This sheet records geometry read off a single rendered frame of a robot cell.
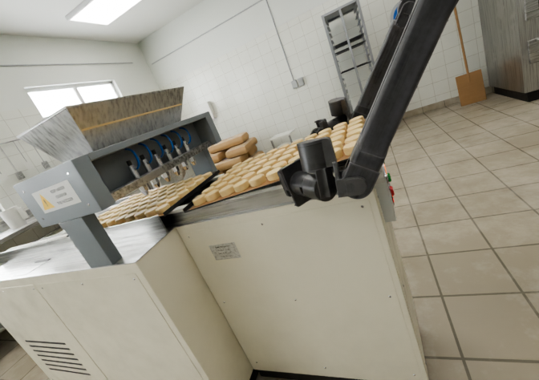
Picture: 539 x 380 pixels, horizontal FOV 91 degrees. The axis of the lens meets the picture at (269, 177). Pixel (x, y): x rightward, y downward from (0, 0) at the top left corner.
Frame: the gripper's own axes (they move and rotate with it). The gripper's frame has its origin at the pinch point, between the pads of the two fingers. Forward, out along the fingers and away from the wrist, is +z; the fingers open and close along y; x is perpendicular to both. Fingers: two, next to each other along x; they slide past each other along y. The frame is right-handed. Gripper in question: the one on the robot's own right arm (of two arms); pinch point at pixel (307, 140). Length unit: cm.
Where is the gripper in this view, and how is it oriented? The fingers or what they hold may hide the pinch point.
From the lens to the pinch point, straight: 106.0
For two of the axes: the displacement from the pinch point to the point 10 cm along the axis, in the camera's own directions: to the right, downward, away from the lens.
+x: 4.0, 0.9, -9.1
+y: -4.1, -8.7, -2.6
